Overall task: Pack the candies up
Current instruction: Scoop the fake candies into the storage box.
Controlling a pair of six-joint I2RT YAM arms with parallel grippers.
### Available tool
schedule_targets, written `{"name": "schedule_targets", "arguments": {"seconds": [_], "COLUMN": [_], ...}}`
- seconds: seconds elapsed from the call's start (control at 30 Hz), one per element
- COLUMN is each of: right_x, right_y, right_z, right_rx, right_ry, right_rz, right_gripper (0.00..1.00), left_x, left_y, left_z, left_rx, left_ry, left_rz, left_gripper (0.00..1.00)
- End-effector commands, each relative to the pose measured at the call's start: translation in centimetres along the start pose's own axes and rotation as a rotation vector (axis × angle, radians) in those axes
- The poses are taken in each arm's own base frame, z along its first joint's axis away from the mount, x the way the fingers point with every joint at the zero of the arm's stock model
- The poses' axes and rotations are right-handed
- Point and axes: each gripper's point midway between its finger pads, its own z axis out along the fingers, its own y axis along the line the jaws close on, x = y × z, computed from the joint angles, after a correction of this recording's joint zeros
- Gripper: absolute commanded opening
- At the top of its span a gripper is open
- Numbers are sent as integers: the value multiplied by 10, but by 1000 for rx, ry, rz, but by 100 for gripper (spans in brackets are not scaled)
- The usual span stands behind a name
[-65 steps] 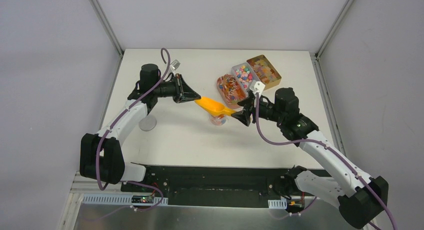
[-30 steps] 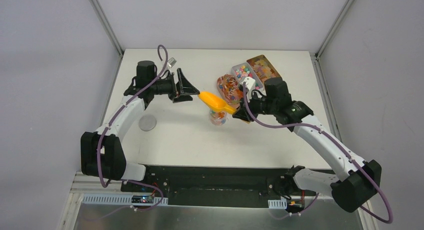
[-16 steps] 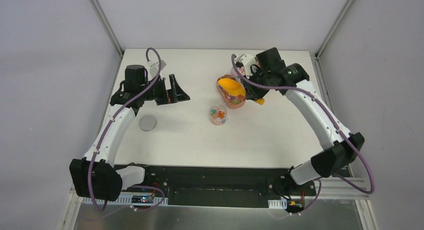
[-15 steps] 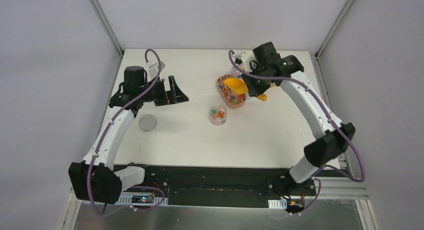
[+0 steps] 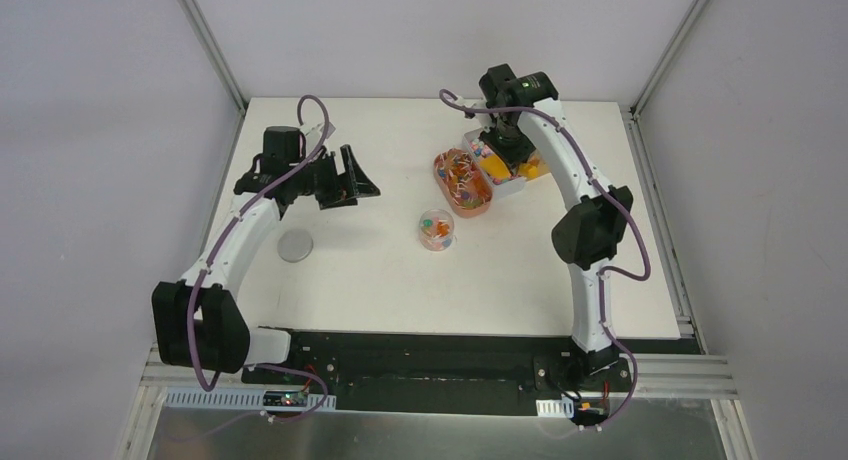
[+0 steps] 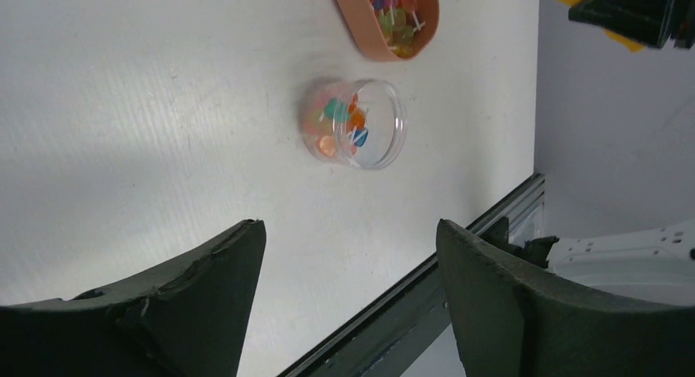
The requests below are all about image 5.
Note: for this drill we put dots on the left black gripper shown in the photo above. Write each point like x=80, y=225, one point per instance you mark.
x=327, y=181

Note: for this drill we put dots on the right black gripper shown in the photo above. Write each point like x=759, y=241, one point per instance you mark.
x=513, y=157

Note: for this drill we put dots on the yellow plastic scoop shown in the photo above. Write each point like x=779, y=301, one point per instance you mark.
x=497, y=169

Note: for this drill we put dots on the orange tray of lollipops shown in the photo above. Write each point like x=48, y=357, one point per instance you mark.
x=462, y=183

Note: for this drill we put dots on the clear plastic jar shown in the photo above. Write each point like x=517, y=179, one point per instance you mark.
x=436, y=230

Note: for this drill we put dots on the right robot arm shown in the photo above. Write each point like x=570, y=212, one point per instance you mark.
x=526, y=118

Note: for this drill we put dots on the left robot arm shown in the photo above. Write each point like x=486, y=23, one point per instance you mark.
x=198, y=323

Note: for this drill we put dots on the white tray of star candies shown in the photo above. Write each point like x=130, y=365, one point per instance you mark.
x=483, y=156

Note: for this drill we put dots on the gold tray of gummies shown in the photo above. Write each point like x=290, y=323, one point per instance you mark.
x=534, y=167

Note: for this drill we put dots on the clear jar lid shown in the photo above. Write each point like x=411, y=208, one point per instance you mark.
x=295, y=245

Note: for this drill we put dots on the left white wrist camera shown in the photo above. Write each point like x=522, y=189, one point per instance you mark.
x=314, y=132

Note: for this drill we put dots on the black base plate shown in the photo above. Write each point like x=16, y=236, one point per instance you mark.
x=451, y=374

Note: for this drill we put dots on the aluminium frame rail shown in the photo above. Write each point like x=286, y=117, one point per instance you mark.
x=659, y=376

